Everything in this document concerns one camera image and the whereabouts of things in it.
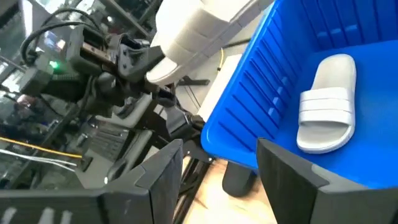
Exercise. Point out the blue plastic bin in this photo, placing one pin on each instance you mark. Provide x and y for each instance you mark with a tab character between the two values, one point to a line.
342	46

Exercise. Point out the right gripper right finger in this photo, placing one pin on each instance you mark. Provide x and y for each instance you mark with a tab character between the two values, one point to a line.
298	193

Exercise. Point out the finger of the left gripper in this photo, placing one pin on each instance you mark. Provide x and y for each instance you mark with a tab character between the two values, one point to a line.
158	90
140	59

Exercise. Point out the white slide sandal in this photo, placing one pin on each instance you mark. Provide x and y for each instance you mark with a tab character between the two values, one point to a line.
329	105

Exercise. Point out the grey slide sandal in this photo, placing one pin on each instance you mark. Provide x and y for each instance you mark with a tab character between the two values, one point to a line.
192	34

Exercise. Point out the black aluminium frame rails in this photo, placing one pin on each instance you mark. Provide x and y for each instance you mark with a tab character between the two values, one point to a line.
189	186

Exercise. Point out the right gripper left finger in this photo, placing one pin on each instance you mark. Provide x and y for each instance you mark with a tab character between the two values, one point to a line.
130	199

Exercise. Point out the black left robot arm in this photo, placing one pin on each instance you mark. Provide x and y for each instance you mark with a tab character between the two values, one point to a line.
102	90

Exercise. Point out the black keyboard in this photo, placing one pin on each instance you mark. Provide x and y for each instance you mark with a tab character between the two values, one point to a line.
109	140

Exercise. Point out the black slide sandal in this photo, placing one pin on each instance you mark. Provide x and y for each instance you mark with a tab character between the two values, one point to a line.
237	182

